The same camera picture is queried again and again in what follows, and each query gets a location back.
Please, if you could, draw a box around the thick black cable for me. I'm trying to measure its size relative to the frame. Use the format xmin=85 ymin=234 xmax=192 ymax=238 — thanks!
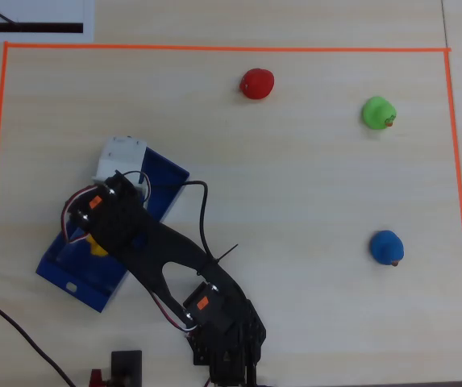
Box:
xmin=0 ymin=287 xmax=77 ymax=387

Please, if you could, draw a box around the red rubber duck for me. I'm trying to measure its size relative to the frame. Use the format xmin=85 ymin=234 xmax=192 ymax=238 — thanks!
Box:
xmin=239 ymin=68 xmax=275 ymax=100

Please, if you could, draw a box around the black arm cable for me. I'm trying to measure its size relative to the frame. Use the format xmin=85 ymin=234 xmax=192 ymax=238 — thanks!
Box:
xmin=181 ymin=180 xmax=218 ymax=265

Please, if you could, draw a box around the black clamp block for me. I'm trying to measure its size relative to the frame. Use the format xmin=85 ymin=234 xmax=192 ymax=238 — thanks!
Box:
xmin=110 ymin=349 xmax=144 ymax=387

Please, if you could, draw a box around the white camera housing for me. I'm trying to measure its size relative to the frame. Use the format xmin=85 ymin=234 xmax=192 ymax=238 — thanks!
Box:
xmin=91 ymin=135 xmax=151 ymax=194

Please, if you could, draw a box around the blue rubber duck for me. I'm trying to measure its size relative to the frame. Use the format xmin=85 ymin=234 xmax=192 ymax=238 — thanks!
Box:
xmin=370 ymin=230 xmax=406 ymax=269

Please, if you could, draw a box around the red clamp handle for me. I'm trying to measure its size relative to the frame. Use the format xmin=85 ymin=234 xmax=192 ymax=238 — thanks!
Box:
xmin=89 ymin=368 xmax=113 ymax=387

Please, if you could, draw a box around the blue plastic box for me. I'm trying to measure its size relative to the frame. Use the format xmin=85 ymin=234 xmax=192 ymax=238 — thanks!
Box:
xmin=35 ymin=146 xmax=191 ymax=314

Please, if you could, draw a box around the yellow rubber duck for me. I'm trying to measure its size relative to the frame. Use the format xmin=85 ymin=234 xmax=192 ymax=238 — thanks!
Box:
xmin=86 ymin=235 xmax=110 ymax=258

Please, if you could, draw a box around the green rubber duck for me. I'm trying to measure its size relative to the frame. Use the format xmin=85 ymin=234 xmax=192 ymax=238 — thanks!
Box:
xmin=361 ymin=95 xmax=397 ymax=131

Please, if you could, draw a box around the white red wrist servo wire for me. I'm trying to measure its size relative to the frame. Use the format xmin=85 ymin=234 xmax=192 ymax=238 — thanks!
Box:
xmin=61 ymin=184 xmax=107 ymax=246

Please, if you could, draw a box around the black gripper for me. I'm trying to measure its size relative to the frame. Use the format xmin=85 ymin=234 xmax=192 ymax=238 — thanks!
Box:
xmin=103 ymin=170 xmax=152 ymax=207

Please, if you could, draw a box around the black zip tie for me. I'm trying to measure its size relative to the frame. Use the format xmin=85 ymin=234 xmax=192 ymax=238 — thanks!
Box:
xmin=213 ymin=242 xmax=240 ymax=264

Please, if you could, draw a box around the white red elbow servo wire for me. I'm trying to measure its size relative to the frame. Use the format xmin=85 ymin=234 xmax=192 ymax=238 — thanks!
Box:
xmin=148 ymin=289 xmax=198 ymax=334

